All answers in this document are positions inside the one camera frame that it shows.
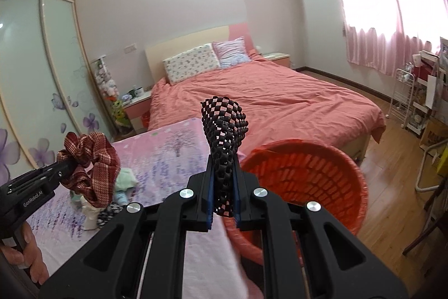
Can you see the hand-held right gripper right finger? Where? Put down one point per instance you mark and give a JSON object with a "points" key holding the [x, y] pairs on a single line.
{"points": [[237, 211]]}

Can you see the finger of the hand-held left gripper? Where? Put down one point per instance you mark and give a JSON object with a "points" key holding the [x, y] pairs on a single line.
{"points": [[64, 180], [57, 166]]}

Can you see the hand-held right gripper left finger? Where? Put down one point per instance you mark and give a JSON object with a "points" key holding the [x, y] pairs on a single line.
{"points": [[210, 218]]}

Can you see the red plaid scrunchie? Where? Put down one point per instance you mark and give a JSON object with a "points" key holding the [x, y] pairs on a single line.
{"points": [[101, 166]]}

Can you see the orange plastic basket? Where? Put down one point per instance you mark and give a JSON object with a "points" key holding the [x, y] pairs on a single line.
{"points": [[308, 173]]}

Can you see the black checkered scrunchie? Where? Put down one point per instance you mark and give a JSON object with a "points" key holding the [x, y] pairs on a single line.
{"points": [[224, 131]]}

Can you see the person's left hand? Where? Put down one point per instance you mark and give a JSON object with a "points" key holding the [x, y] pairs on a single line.
{"points": [[35, 267]]}

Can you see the cream cloth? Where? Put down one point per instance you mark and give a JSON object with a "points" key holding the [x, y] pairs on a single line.
{"points": [[90, 218]]}

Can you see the black and white scrunchie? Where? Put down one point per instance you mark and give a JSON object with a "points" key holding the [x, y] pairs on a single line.
{"points": [[108, 215]]}

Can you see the pale blue small tube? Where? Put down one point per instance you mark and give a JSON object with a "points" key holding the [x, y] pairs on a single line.
{"points": [[121, 198]]}

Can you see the mint green cloth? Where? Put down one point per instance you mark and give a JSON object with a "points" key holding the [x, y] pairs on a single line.
{"points": [[126, 181]]}

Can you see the pink floral tablecloth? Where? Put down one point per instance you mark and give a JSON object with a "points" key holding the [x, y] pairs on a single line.
{"points": [[168, 152]]}

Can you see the hanging plush toy organizer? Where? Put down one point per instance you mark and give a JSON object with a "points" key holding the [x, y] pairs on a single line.
{"points": [[106, 85]]}

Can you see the floral mug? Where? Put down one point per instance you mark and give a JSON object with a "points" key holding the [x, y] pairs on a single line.
{"points": [[126, 97]]}

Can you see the pink and white nightstand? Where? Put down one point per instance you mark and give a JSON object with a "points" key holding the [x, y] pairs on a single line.
{"points": [[280, 58], [138, 110]]}

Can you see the red plastic bin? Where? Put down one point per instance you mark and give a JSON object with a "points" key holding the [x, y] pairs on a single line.
{"points": [[146, 121]]}

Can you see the sliding-door wardrobe with flowers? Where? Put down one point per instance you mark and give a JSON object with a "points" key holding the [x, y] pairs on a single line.
{"points": [[52, 57]]}

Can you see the bed with salmon cover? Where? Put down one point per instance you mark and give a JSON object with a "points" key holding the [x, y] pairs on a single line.
{"points": [[280, 99]]}

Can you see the white floral pillow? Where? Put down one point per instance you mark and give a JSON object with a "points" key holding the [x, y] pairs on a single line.
{"points": [[192, 64]]}

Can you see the pink striped pillow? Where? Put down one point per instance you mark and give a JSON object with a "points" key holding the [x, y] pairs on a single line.
{"points": [[231, 52]]}

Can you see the beige and pink headboard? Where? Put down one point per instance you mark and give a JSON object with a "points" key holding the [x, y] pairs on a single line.
{"points": [[182, 43]]}

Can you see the dark wooden chair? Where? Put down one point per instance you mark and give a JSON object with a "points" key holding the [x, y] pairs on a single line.
{"points": [[432, 215]]}

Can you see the yellow box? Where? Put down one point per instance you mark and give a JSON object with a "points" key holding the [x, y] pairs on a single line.
{"points": [[441, 162]]}

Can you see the cardboard box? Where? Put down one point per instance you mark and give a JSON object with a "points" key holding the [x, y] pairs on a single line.
{"points": [[434, 134]]}

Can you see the pink curtain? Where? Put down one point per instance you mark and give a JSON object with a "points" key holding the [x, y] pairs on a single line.
{"points": [[371, 46]]}

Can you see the cluttered white shelf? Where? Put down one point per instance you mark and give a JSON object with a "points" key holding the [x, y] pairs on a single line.
{"points": [[428, 74]]}

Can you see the wall switch plate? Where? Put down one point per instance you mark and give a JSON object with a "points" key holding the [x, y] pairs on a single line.
{"points": [[130, 48]]}

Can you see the white tube frame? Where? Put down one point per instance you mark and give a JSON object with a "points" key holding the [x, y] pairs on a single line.
{"points": [[421, 176]]}

